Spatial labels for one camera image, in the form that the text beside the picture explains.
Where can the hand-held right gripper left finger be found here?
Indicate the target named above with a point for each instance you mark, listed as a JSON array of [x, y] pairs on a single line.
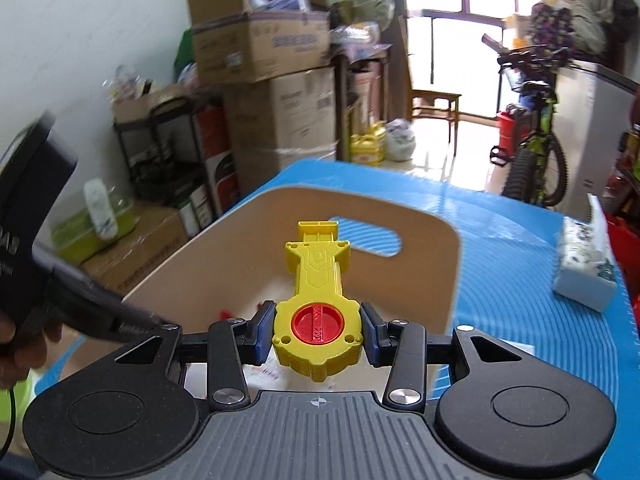
[[260, 334]]

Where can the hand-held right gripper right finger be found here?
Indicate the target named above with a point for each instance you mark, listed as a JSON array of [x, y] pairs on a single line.
[[372, 336]]

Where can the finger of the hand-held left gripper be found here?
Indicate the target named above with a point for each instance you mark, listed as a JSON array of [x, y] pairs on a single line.
[[90, 300]]

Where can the yellow toy launcher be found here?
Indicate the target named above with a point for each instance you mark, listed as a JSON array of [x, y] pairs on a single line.
[[320, 270]]

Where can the beige plastic bin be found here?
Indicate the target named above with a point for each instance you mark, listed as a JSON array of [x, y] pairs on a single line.
[[240, 240]]

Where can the person's left hand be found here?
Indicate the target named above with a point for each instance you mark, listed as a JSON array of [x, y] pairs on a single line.
[[25, 355]]

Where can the green plastic container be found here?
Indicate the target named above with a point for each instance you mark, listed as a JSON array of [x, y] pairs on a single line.
[[85, 230]]

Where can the taped cardboard box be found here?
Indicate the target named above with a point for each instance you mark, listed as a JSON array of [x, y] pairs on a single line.
[[140, 250]]

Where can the black metal rack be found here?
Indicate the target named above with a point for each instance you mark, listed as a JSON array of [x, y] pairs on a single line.
[[160, 160]]

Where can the blue silicone mat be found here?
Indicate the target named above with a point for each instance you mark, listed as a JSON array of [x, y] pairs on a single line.
[[500, 270]]

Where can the flat cardboard box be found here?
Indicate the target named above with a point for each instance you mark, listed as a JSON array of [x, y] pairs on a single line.
[[145, 102]]

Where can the plastic-wrapped cardboard box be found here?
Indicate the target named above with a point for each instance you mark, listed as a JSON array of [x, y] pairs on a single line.
[[290, 170]]

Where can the red and white box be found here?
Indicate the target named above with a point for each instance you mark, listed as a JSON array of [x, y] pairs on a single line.
[[217, 165]]

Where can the yellow oil jug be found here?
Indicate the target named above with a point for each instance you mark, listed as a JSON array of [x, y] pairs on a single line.
[[369, 147]]

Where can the white plastic bag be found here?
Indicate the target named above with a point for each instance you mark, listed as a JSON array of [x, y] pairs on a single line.
[[400, 142]]

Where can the printed tissue pack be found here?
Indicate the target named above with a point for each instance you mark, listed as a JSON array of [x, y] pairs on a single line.
[[582, 260]]

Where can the printed cardboard box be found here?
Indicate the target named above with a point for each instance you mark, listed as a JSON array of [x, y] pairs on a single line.
[[295, 105]]

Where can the green bicycle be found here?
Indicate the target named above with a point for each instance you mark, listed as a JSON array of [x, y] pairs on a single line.
[[537, 160]]

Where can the wooden chair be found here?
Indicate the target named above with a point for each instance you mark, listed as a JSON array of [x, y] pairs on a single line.
[[435, 100]]

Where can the red bucket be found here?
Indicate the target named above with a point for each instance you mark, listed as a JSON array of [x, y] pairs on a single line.
[[512, 135]]

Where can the open cardboard box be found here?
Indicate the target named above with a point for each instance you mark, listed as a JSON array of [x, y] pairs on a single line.
[[260, 40]]

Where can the white appliance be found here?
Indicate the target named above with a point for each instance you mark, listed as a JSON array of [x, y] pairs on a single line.
[[595, 125]]

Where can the dark wooden shelf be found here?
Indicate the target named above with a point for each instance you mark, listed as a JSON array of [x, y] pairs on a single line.
[[632, 170]]

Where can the floral bag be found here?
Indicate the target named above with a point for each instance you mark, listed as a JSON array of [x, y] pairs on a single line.
[[555, 30]]

